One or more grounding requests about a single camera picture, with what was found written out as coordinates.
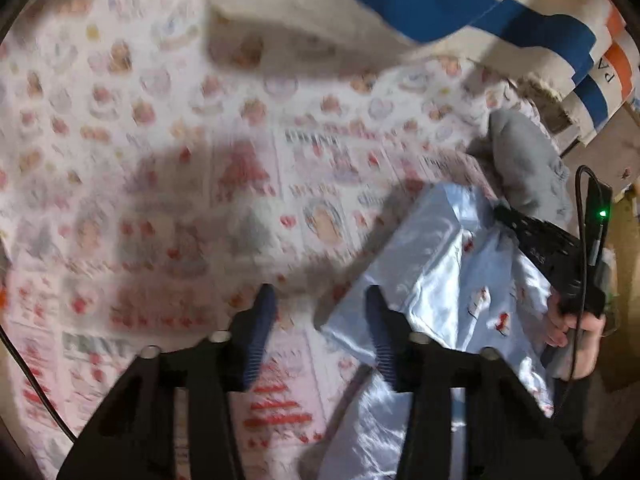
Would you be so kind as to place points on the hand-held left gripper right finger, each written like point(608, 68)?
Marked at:
point(382, 340)

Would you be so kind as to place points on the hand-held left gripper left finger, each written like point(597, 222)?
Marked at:
point(260, 330)

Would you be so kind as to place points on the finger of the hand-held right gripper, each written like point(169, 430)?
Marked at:
point(510, 220)

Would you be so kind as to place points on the grey pants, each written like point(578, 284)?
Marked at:
point(525, 160)

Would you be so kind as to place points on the light blue satin pants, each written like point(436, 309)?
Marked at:
point(450, 285)

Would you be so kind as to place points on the person's right hand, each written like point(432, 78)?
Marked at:
point(560, 332)

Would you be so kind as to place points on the printed bed sheet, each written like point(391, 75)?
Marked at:
point(150, 160)

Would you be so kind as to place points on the striped curtain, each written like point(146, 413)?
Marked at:
point(440, 5)

